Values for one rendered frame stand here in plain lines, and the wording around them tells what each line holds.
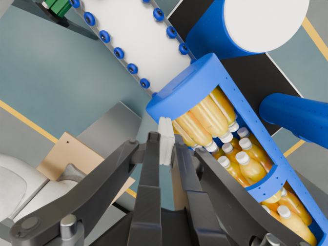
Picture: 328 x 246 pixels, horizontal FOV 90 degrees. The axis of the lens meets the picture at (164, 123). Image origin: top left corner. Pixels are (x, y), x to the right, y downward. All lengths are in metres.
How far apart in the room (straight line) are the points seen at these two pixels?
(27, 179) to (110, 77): 1.21
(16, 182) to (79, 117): 1.28
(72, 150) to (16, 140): 1.61
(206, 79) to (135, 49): 0.38
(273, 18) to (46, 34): 1.74
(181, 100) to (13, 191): 0.59
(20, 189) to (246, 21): 0.92
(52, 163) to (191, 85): 0.70
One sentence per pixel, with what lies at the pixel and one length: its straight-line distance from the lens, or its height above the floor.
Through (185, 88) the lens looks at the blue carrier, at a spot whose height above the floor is 1.23.
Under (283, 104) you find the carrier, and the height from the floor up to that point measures 0.42.
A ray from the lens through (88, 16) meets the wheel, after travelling 0.74.
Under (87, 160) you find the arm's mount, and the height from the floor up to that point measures 1.01.
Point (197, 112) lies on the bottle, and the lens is 0.49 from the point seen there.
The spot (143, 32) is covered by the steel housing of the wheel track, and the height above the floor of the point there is 0.93.
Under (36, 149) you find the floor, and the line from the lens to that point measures 2.31.
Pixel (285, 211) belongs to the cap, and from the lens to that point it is 0.85.
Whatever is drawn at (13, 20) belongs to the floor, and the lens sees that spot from 2.12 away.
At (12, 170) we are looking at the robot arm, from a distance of 0.76.
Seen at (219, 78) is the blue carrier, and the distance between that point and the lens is 0.48.
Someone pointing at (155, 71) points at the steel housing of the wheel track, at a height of 0.93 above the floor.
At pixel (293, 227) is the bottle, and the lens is 0.89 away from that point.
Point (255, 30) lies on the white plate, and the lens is 0.71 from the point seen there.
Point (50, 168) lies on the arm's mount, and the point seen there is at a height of 1.01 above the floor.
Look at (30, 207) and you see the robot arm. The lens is 0.74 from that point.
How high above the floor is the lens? 1.66
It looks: 71 degrees down
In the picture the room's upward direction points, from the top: 176 degrees clockwise
